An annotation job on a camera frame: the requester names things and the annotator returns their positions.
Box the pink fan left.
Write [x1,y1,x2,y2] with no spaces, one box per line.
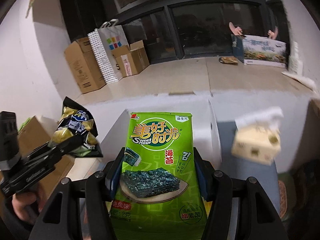
[229,22,243,36]

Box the person's left hand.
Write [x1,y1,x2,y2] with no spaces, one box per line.
[11,183,47,224]

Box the brown cardboard box on sofa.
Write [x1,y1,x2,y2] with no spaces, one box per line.
[17,115,75,198]

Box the yellow tissue pack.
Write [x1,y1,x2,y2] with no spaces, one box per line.
[231,106,284,166]

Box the blue table cloth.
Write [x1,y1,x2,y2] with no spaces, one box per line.
[217,121,280,212]

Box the white dotted paper bag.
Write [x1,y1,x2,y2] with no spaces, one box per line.
[88,18,128,84]

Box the tall brown cardboard box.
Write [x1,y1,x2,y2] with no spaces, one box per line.
[64,37,106,94]

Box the brown item on sill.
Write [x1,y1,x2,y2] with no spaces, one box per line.
[219,56,238,65]

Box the small open cardboard box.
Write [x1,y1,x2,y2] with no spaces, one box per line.
[112,40,150,77]

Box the black yellow chip bag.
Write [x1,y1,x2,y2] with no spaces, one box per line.
[49,97,103,158]

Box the white cardboard snack box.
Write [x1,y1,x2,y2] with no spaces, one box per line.
[87,90,319,173]

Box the pink fan right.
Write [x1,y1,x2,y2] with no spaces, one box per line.
[267,27,278,40]

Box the green seaweed snack packet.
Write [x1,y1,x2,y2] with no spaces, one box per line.
[110,112,207,239]

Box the pink fan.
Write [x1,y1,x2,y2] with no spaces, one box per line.
[229,22,243,36]
[267,27,278,40]

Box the rolled white paper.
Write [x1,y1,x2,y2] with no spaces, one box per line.
[282,72,317,91]

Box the landscape printed carton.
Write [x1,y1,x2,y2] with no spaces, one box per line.
[231,34,287,68]

